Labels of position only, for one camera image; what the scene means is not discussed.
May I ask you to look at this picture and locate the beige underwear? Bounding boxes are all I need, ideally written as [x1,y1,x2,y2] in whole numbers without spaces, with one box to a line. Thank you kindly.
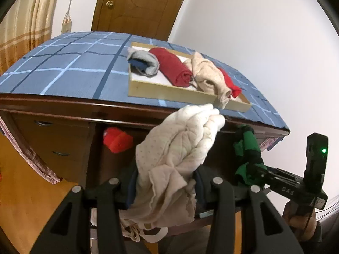
[185,51,233,109]

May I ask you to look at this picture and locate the beige striped curtain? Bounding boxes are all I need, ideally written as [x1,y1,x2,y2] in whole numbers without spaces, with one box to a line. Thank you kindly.
[0,0,63,77]

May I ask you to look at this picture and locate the brown wooden drawer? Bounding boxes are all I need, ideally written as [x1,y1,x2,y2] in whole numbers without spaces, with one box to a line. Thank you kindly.
[87,122,265,239]

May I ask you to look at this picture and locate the bright red underwear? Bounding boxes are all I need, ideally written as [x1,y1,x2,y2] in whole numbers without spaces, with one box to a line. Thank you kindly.
[103,127,134,154]

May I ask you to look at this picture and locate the green underwear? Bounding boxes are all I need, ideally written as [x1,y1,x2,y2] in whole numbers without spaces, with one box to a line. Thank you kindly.
[232,124,265,186]

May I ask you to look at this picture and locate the beige wooden tray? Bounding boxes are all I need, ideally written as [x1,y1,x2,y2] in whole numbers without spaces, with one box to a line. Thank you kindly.
[128,42,251,113]

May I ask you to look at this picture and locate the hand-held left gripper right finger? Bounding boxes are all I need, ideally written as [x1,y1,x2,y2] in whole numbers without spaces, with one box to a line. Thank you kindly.
[193,168,305,254]

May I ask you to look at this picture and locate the brown wooden door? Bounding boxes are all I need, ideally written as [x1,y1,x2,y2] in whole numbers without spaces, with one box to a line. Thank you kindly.
[91,0,192,43]

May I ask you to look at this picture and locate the grey and navy sock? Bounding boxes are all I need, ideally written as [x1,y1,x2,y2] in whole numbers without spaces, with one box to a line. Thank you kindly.
[126,50,161,76]

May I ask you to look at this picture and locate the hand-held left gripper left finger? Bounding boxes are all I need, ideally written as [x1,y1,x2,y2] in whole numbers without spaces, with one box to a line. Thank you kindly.
[29,164,139,254]

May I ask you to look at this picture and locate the person's right forearm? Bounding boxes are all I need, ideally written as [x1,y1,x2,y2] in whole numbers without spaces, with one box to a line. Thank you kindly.
[304,212,339,247]

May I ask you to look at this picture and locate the thin floor cable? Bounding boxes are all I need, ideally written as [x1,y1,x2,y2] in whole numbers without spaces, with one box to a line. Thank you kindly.
[315,193,339,218]

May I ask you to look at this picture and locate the blue plaid tablecloth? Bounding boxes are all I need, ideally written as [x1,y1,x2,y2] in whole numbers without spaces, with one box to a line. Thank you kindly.
[0,31,290,138]

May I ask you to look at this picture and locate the red knotted underwear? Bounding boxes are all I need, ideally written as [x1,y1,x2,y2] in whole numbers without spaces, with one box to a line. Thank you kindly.
[217,67,242,98]

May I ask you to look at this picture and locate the dark red underwear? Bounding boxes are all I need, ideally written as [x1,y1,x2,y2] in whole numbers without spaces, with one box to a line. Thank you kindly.
[148,47,194,87]

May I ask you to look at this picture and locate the cream dotted underwear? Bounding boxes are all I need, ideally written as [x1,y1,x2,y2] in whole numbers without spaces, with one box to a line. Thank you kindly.
[120,104,226,229]

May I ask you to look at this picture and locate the hanging curtain tieback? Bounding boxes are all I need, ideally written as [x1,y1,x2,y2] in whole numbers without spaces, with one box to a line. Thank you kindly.
[61,0,76,34]

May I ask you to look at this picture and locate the person's right hand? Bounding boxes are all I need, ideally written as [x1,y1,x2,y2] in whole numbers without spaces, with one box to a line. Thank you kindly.
[282,200,318,242]

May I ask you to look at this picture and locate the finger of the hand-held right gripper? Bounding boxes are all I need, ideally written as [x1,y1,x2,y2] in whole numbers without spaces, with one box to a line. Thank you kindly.
[247,163,271,189]

